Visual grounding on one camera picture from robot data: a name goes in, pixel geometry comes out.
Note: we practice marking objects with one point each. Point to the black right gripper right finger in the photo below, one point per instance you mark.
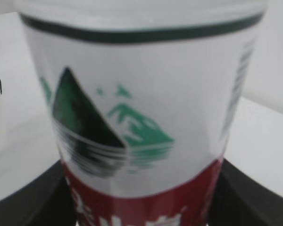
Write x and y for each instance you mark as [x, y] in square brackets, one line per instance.
[240, 201]

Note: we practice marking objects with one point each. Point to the Nongfu Spring water bottle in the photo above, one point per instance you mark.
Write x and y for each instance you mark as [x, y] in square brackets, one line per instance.
[141, 95]

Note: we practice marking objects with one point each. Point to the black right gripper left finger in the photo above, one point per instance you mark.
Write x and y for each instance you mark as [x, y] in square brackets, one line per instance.
[46, 201]

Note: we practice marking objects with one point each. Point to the white paper cup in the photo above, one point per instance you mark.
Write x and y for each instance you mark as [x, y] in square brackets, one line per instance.
[11, 83]

